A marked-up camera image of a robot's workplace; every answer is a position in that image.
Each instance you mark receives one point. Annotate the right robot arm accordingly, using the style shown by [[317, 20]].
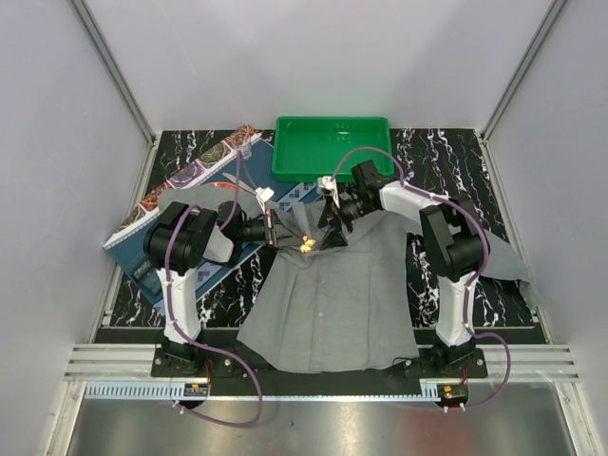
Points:
[[456, 246]]

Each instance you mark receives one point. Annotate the right frame post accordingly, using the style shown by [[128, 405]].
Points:
[[532, 52]]

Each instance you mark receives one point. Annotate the frame post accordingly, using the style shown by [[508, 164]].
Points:
[[96, 38], [532, 52]]

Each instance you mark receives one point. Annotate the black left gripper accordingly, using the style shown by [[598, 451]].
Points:
[[279, 235]]

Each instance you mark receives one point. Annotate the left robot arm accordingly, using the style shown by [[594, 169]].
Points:
[[176, 244]]

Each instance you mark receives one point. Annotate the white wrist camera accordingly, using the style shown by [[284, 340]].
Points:
[[263, 197], [327, 187]]

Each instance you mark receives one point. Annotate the clear small glass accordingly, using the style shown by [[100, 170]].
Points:
[[244, 149]]

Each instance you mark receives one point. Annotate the blue patterned placemat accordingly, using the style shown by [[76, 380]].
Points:
[[256, 172]]

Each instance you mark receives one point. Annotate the silver table knife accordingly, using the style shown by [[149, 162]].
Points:
[[240, 183]]

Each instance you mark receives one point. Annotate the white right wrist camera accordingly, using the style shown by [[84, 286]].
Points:
[[327, 187]]

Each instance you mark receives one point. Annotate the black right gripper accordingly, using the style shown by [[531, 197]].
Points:
[[331, 218]]

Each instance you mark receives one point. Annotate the red plate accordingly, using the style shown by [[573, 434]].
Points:
[[223, 184]]

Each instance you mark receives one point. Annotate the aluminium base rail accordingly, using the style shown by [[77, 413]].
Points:
[[342, 371]]

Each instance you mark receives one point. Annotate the left frame post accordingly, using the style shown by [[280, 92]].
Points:
[[96, 38]]

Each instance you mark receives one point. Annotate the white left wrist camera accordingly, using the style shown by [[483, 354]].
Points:
[[263, 197]]

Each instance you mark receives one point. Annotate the grey button shirt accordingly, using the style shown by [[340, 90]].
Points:
[[346, 309]]

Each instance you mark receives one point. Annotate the gold leaf brooch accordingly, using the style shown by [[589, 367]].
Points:
[[307, 245]]

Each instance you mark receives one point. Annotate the colourful patterned table runner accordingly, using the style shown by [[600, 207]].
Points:
[[189, 158]]

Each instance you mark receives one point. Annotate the green plastic tray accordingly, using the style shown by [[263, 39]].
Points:
[[308, 147]]

